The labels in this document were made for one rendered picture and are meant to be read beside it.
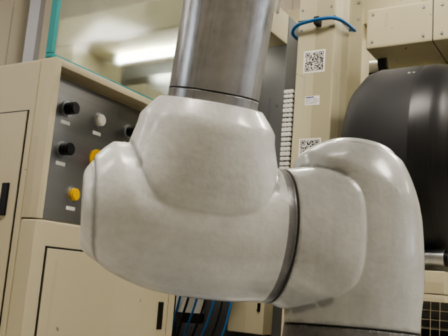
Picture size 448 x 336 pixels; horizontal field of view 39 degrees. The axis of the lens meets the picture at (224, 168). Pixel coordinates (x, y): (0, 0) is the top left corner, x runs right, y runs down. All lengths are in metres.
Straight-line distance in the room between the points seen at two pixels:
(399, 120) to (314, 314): 1.07
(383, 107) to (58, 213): 0.88
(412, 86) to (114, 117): 0.80
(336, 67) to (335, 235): 1.43
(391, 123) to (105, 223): 1.19
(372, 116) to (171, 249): 1.18
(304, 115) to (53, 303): 0.99
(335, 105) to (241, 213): 1.43
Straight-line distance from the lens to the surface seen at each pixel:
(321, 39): 2.10
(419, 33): 2.29
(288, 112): 2.08
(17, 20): 5.41
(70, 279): 1.52
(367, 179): 0.71
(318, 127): 2.01
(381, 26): 2.34
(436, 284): 1.73
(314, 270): 0.67
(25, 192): 1.48
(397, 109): 1.74
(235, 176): 0.63
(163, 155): 0.63
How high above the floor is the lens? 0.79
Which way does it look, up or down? 10 degrees up
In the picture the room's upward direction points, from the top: 4 degrees clockwise
